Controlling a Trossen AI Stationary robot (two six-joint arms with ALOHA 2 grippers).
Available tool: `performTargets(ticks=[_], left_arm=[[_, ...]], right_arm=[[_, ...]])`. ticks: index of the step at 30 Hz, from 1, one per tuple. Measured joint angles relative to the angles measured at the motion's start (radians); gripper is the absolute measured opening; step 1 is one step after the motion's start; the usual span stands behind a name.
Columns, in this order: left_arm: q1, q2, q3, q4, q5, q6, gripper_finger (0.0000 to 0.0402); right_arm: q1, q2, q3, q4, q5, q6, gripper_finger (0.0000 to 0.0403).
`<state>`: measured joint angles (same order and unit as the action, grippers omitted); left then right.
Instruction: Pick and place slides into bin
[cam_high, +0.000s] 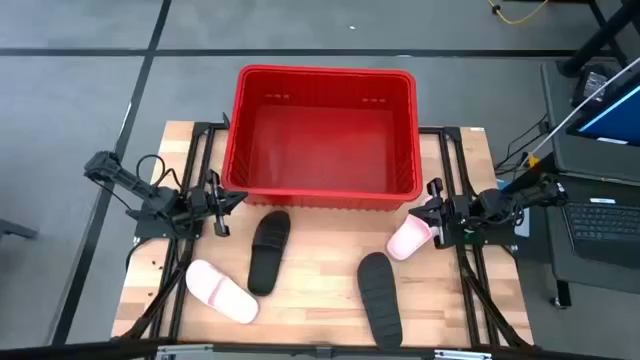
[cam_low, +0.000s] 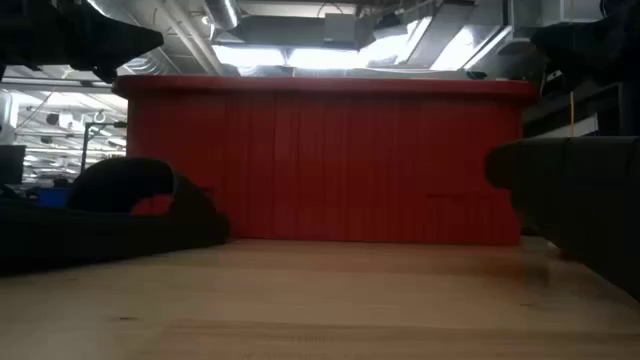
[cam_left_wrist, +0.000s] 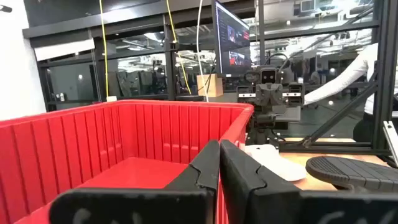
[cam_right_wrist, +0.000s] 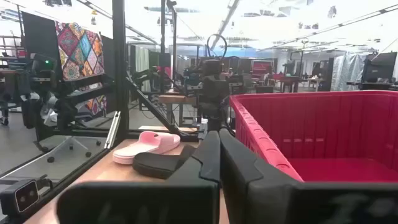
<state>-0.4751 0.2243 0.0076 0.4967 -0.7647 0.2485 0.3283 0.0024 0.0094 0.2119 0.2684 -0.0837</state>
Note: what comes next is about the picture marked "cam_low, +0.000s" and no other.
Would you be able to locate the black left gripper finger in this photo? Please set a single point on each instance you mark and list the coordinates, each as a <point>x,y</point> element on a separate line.
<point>130,42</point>

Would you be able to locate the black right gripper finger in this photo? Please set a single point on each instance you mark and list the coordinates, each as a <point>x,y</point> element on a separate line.
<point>557,47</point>

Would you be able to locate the black slide sandal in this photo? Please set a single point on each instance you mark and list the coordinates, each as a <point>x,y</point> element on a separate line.
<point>100,235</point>
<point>580,200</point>

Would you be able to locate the red plastic bin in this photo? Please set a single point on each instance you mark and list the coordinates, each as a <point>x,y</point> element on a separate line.
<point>325,160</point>

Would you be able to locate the black thin metal stand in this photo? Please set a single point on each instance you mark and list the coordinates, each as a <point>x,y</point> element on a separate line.
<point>86,145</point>

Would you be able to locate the dark computer monitor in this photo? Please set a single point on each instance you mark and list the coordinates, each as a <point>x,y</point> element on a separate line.
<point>11,165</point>

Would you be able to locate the blue storage box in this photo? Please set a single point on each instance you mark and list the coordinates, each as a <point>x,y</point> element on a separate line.
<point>52,197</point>

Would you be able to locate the silver ceiling air duct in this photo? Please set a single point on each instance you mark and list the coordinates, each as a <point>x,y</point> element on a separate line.
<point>222,12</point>

